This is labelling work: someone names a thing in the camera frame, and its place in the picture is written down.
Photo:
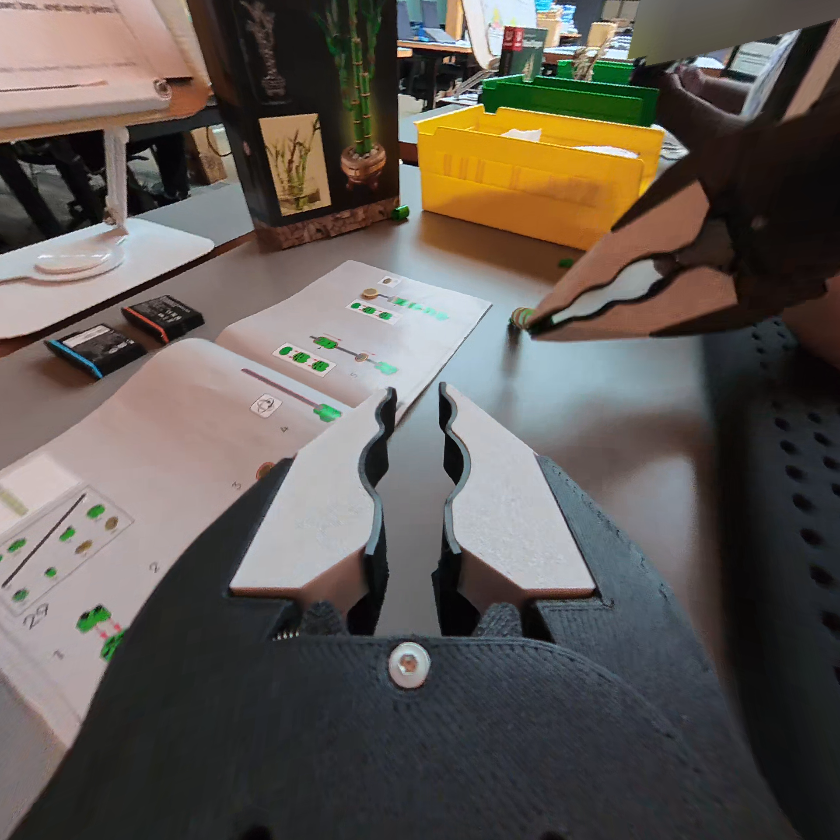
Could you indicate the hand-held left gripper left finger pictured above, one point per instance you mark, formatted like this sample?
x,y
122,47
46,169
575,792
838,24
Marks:
x,y
315,518

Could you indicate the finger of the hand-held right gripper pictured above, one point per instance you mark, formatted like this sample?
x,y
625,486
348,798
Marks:
x,y
695,295
656,223

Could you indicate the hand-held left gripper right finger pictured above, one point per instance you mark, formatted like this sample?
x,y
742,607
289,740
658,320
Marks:
x,y
518,518

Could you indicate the green toy bamboo stem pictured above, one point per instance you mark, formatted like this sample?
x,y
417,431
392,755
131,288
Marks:
x,y
522,318

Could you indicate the black toy set box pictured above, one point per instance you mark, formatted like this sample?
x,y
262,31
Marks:
x,y
295,98

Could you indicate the white paper bag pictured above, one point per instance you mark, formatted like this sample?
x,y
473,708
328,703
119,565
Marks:
x,y
590,149

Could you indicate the shallow yellow storage bin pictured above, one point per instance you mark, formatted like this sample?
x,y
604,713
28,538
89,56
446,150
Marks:
x,y
525,190

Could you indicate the green storage bin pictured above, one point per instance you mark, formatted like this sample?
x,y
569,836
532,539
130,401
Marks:
x,y
597,71
571,102

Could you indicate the white instruction booklet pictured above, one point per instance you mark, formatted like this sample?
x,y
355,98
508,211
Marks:
x,y
197,407

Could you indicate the tan toy plant model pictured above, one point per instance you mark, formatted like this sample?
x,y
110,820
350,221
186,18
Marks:
x,y
590,59

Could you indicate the small dark toy box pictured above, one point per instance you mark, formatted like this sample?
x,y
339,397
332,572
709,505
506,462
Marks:
x,y
525,52

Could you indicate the black perforated armrest pad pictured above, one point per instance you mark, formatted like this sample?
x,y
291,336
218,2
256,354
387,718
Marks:
x,y
781,525

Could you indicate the orange-edged black battery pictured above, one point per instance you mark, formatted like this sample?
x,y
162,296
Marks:
x,y
164,318

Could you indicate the white background document stand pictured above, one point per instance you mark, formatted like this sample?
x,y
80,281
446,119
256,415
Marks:
x,y
489,26

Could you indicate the blue-edged black battery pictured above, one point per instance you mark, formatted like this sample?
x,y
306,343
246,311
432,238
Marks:
x,y
95,351

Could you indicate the printed instruction sheet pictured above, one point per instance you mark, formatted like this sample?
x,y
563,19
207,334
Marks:
x,y
65,46

